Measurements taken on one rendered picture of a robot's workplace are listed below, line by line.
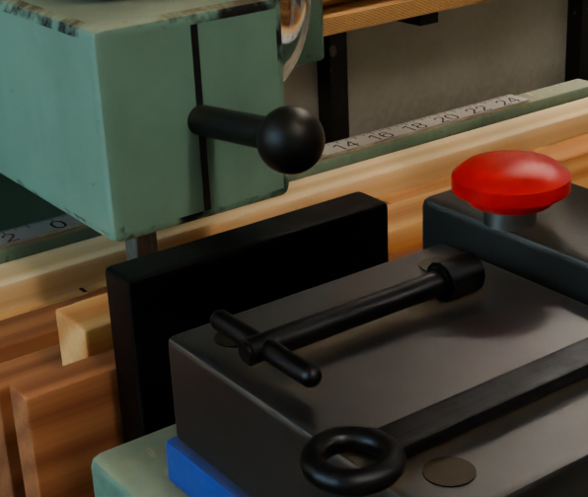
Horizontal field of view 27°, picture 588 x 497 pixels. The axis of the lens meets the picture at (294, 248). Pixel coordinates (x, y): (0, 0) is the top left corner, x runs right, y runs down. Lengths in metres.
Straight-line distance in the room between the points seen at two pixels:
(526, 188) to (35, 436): 0.15
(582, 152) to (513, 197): 0.29
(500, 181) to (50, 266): 0.21
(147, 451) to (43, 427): 0.04
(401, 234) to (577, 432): 0.18
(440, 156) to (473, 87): 3.27
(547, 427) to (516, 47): 3.69
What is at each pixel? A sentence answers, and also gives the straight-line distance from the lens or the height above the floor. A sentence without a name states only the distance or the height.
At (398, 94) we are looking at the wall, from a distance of 3.62.
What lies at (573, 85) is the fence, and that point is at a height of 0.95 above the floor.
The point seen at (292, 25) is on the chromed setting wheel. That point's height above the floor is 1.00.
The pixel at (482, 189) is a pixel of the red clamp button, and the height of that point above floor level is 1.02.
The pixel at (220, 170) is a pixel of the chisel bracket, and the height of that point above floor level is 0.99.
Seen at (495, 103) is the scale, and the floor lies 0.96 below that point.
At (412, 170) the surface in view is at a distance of 0.55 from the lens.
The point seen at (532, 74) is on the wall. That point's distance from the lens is 4.01.
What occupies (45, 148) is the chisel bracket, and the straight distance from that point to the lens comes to 0.43.
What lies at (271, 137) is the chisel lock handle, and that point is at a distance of 0.35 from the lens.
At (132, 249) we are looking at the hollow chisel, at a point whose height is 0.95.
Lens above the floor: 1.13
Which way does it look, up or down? 23 degrees down
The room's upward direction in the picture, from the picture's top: 3 degrees counter-clockwise
